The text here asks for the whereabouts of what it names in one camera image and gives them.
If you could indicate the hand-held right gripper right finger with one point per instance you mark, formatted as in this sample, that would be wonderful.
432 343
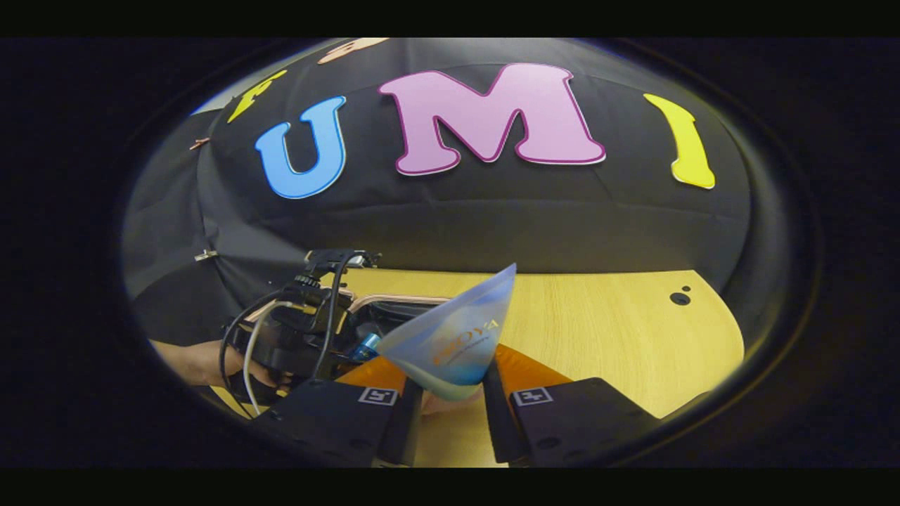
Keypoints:
576 422

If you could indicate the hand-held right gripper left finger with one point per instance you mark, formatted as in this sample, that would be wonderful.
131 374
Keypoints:
330 422

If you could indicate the blue green skincare bottle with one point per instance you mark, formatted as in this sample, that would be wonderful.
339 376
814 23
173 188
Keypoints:
367 346

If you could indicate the pink suitcase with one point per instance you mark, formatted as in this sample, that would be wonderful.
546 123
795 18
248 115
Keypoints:
401 301

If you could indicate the white blue skincare tube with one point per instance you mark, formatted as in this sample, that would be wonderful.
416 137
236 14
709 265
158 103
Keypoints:
457 337

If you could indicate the small metal clip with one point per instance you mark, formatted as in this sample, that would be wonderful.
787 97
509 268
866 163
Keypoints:
206 254

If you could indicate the black backdrop cloth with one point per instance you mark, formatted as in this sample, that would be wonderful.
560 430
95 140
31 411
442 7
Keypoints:
457 218

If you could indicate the small pink clip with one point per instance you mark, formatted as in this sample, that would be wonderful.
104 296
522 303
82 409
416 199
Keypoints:
199 143

